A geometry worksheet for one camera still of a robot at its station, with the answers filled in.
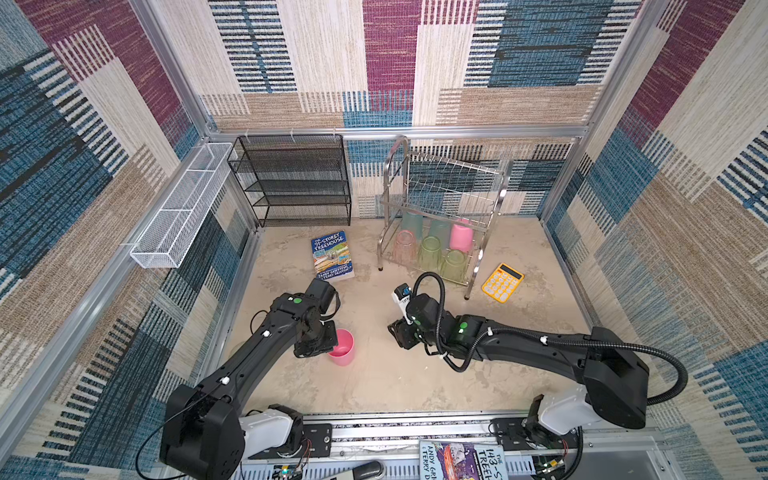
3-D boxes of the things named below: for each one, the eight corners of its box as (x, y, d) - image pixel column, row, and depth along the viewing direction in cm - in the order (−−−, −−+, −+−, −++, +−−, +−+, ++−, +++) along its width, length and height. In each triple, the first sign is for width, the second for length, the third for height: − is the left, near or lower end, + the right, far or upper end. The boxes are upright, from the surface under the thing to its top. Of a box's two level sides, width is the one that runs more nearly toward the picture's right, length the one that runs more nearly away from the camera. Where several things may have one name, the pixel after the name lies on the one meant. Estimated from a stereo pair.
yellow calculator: (480, 288, 103) (482, 285, 101) (500, 265, 109) (502, 261, 108) (507, 306, 99) (509, 302, 97) (525, 280, 105) (528, 276, 103)
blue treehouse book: (317, 284, 104) (316, 279, 102) (312, 243, 116) (310, 238, 113) (355, 275, 106) (354, 270, 104) (346, 236, 118) (345, 231, 115)
